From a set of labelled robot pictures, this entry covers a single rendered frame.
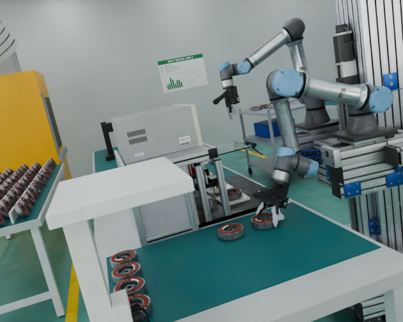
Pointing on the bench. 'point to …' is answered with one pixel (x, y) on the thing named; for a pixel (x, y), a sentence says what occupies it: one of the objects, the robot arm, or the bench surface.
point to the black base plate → (248, 186)
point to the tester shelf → (206, 153)
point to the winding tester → (157, 132)
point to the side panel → (165, 218)
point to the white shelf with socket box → (95, 279)
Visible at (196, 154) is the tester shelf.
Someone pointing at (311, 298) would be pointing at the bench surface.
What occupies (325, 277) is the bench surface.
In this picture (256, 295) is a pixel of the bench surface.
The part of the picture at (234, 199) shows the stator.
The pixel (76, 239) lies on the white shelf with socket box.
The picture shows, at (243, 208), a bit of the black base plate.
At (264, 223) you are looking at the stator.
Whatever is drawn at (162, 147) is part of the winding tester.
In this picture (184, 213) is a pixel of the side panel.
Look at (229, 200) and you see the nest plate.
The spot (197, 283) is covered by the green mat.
